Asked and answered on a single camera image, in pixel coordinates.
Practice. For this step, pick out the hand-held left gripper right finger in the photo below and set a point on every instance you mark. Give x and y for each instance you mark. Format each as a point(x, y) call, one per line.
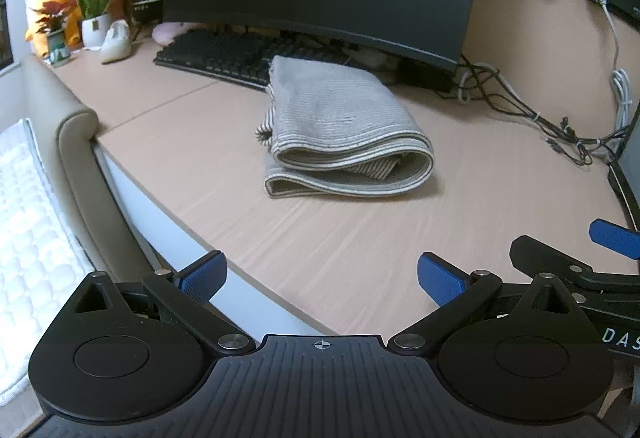
point(440, 280)

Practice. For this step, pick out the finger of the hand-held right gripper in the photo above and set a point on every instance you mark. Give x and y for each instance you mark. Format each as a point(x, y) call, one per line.
point(545, 255)
point(615, 238)

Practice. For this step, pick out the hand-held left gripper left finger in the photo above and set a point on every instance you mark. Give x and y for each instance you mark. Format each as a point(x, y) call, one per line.
point(205, 275)

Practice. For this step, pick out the grey striped sweater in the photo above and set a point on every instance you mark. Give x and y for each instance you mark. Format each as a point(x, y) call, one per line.
point(330, 112)

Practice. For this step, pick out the white glass-sided computer case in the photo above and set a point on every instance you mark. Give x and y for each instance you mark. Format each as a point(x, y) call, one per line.
point(627, 167)

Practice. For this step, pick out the beige padded headboard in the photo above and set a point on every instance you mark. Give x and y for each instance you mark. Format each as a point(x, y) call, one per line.
point(75, 157)

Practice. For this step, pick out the white quilted blanket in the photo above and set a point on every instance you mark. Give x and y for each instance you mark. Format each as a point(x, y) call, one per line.
point(30, 243)

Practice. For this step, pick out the black monitor stand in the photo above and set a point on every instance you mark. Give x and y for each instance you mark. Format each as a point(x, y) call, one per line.
point(425, 75)

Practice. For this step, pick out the black keyboard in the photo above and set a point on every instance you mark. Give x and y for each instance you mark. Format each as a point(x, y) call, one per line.
point(215, 52)

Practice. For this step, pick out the pink plush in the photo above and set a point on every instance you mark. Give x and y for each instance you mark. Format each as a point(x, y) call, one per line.
point(165, 32)

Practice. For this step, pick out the small plant in green pot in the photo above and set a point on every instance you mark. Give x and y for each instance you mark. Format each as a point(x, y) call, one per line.
point(59, 52)

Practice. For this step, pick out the green plant in white pot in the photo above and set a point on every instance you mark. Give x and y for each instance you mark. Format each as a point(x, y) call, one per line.
point(96, 30)

